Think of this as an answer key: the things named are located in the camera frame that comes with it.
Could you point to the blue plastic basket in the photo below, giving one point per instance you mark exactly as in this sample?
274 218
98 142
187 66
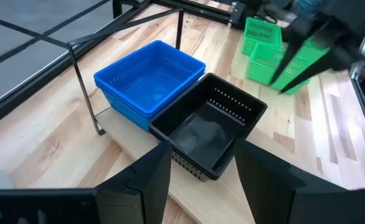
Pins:
151 84
126 113

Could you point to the wooden shelf with black legs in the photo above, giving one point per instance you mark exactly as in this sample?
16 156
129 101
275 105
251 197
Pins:
126 133

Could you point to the black aluminium table frame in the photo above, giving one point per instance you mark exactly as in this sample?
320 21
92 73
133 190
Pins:
30 90

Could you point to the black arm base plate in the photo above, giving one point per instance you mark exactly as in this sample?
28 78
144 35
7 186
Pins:
247 14

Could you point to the black plastic basket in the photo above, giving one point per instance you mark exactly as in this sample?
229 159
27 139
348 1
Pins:
222 169
188 169
207 137

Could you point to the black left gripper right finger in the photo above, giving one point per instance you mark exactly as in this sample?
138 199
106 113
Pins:
272 193

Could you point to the green plastic basket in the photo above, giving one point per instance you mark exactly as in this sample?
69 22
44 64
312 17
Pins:
260 32
317 49
263 63

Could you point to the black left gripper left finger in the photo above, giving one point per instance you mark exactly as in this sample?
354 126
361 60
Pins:
151 186

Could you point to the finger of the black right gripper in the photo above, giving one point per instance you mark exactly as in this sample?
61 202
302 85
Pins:
322 63
291 40

